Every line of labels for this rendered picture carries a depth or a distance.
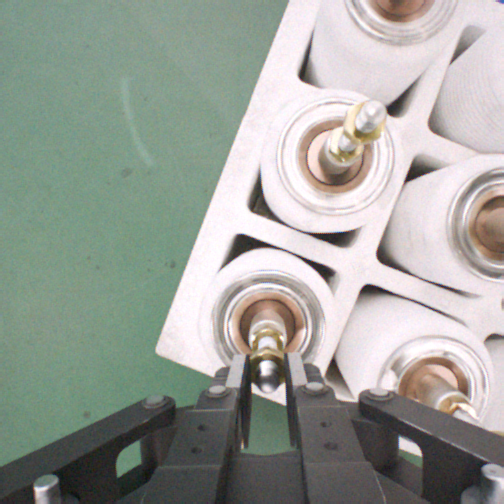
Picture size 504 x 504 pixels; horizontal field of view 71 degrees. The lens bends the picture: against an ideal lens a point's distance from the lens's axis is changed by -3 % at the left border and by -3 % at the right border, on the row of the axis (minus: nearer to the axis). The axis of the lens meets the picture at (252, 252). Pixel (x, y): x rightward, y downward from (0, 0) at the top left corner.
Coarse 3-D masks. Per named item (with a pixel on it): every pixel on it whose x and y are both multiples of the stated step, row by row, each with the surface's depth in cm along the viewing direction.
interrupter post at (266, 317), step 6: (264, 312) 23; (270, 312) 23; (258, 318) 22; (264, 318) 22; (270, 318) 22; (276, 318) 22; (252, 324) 22; (258, 324) 21; (264, 324) 21; (270, 324) 21; (276, 324) 21; (282, 324) 22; (252, 330) 21; (282, 330) 21
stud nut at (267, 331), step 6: (258, 330) 21; (264, 330) 20; (270, 330) 20; (276, 330) 20; (252, 336) 20; (258, 336) 20; (264, 336) 20; (270, 336) 20; (276, 336) 20; (282, 336) 20; (252, 342) 20; (258, 342) 20; (276, 342) 20; (282, 342) 20; (252, 348) 20; (282, 348) 20
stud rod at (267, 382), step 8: (264, 344) 19; (272, 344) 19; (264, 368) 15; (272, 368) 15; (256, 376) 15; (264, 376) 15; (272, 376) 15; (256, 384) 15; (264, 384) 15; (272, 384) 15; (264, 392) 15; (272, 392) 15
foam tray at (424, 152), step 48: (480, 0) 29; (288, 48) 30; (288, 96) 30; (432, 96) 30; (240, 144) 31; (432, 144) 30; (240, 192) 31; (240, 240) 42; (288, 240) 31; (336, 240) 40; (192, 288) 31; (336, 288) 31; (384, 288) 42; (432, 288) 31; (192, 336) 32; (480, 336) 31; (336, 384) 34
